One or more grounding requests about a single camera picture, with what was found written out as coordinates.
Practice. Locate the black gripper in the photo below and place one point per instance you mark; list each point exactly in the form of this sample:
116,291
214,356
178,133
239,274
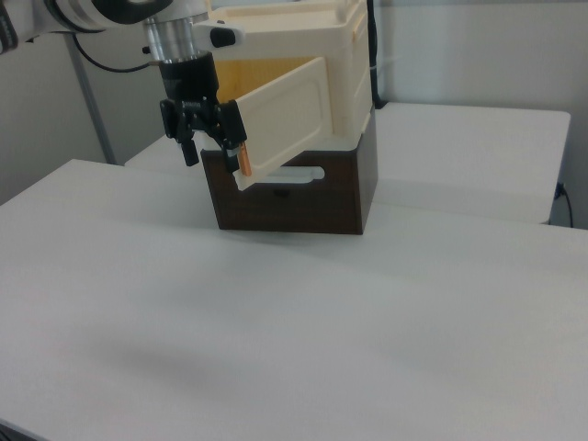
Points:
190,87

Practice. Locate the dark brown wooden drawer box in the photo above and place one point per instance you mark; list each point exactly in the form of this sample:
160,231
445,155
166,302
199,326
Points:
303,206

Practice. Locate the grey metal frame post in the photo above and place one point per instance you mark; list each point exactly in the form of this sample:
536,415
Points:
94,110

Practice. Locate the cream cabinet door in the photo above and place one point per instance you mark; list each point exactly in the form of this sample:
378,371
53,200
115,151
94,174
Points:
285,119

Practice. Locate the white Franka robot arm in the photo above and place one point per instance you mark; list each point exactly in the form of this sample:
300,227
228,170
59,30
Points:
69,14

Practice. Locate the cream plastic cabinet body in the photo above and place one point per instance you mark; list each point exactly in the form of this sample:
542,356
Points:
340,41

